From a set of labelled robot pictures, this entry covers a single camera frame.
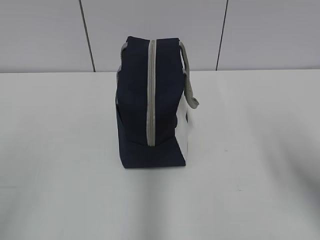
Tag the navy blue zipper bag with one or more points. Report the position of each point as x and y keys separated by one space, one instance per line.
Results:
x=153 y=98

